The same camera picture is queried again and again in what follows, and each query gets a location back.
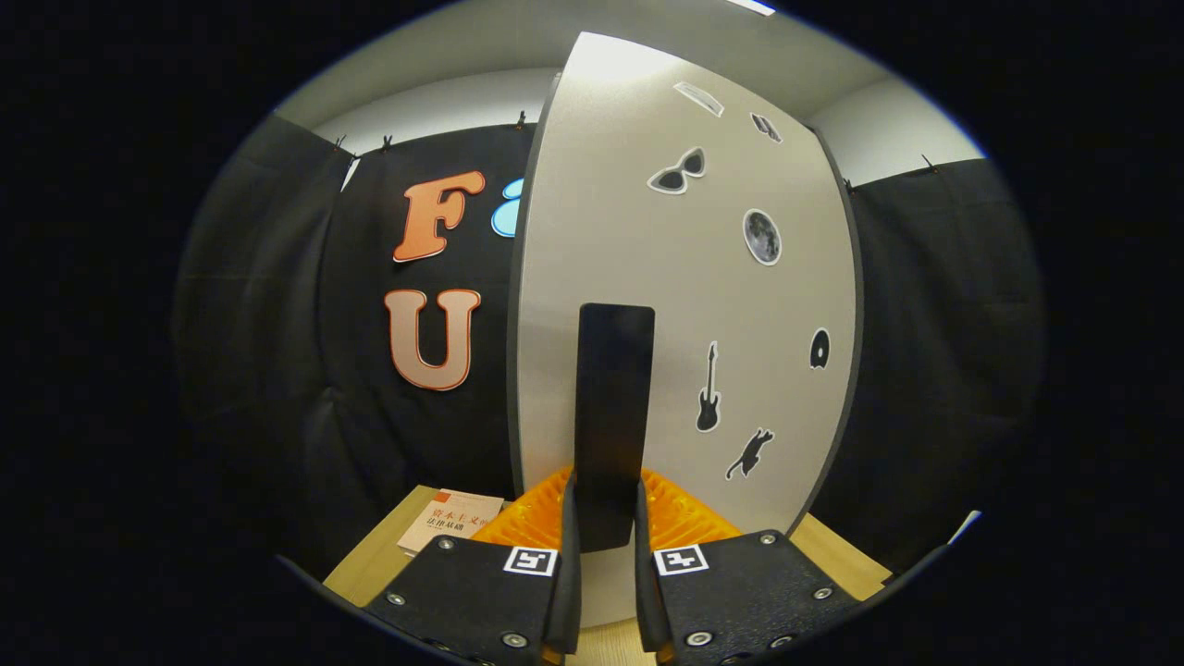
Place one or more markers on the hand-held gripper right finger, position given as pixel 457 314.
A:
pixel 645 601

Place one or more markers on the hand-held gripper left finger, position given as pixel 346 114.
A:
pixel 571 592

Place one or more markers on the dark grey shoe cabinet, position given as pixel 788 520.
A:
pixel 511 324

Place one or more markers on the beige shoe cabinet door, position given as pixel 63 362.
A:
pixel 601 231

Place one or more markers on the black backdrop cloth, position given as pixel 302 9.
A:
pixel 277 324

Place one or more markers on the row of black cloth clips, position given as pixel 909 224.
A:
pixel 387 143

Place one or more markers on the ceiling light panel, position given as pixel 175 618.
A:
pixel 751 6

